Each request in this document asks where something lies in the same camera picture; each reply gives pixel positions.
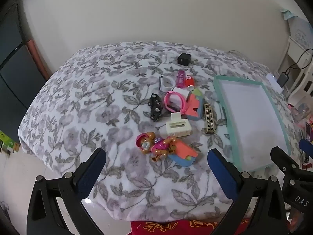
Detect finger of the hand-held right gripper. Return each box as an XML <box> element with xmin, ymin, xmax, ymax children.
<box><xmin>299</xmin><ymin>138</ymin><xmax>313</xmax><ymax>158</ymax></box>
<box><xmin>270</xmin><ymin>146</ymin><xmax>301</xmax><ymax>177</ymax></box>

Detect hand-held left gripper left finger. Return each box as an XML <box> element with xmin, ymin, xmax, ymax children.
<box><xmin>26</xmin><ymin>148</ymin><xmax>107</xmax><ymax>235</ymax></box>

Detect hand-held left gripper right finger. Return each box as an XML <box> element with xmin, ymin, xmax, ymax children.
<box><xmin>207</xmin><ymin>148</ymin><xmax>286</xmax><ymax>235</ymax></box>

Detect teal rimmed white tray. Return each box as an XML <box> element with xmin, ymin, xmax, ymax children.
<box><xmin>213</xmin><ymin>75</ymin><xmax>292</xmax><ymax>172</ymax></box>

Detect black toy car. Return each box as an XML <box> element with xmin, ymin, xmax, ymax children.
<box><xmin>147</xmin><ymin>93</ymin><xmax>164</xmax><ymax>122</ymax></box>

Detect purple lighter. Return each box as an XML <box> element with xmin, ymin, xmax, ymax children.
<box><xmin>176</xmin><ymin>70</ymin><xmax>186</xmax><ymax>89</ymax></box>

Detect black charger cube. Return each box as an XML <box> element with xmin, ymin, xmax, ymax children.
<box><xmin>177</xmin><ymin>53</ymin><xmax>192</xmax><ymax>66</ymax></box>

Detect pile of colourful stationery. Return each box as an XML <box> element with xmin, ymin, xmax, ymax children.
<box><xmin>289</xmin><ymin>103</ymin><xmax>313</xmax><ymax>169</ymax></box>

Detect orange and blue foam toy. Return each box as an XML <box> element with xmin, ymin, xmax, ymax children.
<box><xmin>184</xmin><ymin>89</ymin><xmax>205</xmax><ymax>121</ymax></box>
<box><xmin>169</xmin><ymin>139</ymin><xmax>199</xmax><ymax>168</ymax></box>

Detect black gold patterned bar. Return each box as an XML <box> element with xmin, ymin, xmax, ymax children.
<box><xmin>203</xmin><ymin>103</ymin><xmax>217</xmax><ymax>135</ymax></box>

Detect red embroidered cloth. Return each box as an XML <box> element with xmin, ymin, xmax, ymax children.
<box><xmin>130</xmin><ymin>220</ymin><xmax>250</xmax><ymax>235</ymax></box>

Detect pink toy puppy figure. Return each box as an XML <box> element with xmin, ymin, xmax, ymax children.
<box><xmin>136</xmin><ymin>132</ymin><xmax>183</xmax><ymax>163</ymax></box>

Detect grey power bank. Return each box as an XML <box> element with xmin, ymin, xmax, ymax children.
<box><xmin>277</xmin><ymin>72</ymin><xmax>290</xmax><ymax>88</ymax></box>

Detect white power bank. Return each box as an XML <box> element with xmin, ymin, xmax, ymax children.
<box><xmin>266</xmin><ymin>73</ymin><xmax>284</xmax><ymax>91</ymax></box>

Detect grey floral blanket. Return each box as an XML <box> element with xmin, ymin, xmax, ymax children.
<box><xmin>18</xmin><ymin>41</ymin><xmax>305</xmax><ymax>222</ymax></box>

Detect pink smartwatch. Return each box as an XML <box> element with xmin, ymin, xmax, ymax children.
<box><xmin>164</xmin><ymin>91</ymin><xmax>191</xmax><ymax>114</ymax></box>

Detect green packets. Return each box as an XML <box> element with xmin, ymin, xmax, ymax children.
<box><xmin>0</xmin><ymin>131</ymin><xmax>21</xmax><ymax>156</ymax></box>

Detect white charger plug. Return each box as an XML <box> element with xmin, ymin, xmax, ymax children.
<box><xmin>171</xmin><ymin>87</ymin><xmax>191</xmax><ymax>98</ymax></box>

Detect small red bottle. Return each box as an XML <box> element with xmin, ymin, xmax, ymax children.
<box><xmin>184</xmin><ymin>75</ymin><xmax>195</xmax><ymax>90</ymax></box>

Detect white smartwatch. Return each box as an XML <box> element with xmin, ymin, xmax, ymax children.
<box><xmin>159</xmin><ymin>75</ymin><xmax>175</xmax><ymax>91</ymax></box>

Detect white wooden furniture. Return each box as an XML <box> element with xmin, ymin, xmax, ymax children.
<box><xmin>274</xmin><ymin>35</ymin><xmax>313</xmax><ymax>103</ymax></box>

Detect light blue printed board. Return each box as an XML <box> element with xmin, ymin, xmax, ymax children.
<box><xmin>280</xmin><ymin>8</ymin><xmax>313</xmax><ymax>47</ymax></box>

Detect dark cabinet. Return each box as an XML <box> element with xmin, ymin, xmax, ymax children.
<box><xmin>0</xmin><ymin>2</ymin><xmax>49</xmax><ymax>110</ymax></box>

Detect black cable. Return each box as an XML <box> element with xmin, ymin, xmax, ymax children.
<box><xmin>285</xmin><ymin>49</ymin><xmax>313</xmax><ymax>75</ymax></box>

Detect brown wooden post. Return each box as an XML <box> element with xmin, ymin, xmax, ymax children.
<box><xmin>27</xmin><ymin>40</ymin><xmax>50</xmax><ymax>80</ymax></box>

